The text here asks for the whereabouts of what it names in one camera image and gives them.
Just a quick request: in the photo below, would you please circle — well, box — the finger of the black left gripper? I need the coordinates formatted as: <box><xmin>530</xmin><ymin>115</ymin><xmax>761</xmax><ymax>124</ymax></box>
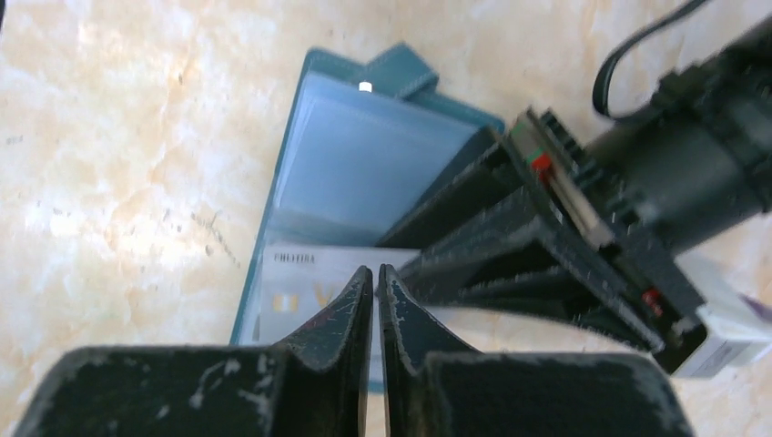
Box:
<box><xmin>377</xmin><ymin>127</ymin><xmax>664</xmax><ymax>352</ymax></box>

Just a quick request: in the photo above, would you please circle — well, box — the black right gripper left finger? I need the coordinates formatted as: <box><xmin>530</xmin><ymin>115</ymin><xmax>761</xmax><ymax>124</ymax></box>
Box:
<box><xmin>15</xmin><ymin>267</ymin><xmax>373</xmax><ymax>436</ymax></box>

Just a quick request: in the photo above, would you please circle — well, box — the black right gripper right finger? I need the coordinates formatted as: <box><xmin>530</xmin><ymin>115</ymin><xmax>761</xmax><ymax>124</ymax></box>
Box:
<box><xmin>378</xmin><ymin>264</ymin><xmax>694</xmax><ymax>436</ymax></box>

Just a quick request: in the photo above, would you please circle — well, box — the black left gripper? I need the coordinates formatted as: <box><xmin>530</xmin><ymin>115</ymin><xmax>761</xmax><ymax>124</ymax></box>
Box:
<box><xmin>508</xmin><ymin>19</ymin><xmax>771</xmax><ymax>374</ymax></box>

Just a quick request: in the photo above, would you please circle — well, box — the silver VIP credit card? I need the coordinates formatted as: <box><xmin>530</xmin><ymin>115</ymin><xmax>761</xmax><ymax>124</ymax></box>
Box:
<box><xmin>232</xmin><ymin>243</ymin><xmax>418</xmax><ymax>345</ymax></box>

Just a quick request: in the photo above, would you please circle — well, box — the blue card holder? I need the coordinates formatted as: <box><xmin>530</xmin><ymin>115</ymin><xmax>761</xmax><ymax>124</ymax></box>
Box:
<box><xmin>230</xmin><ymin>43</ymin><xmax>505</xmax><ymax>345</ymax></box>

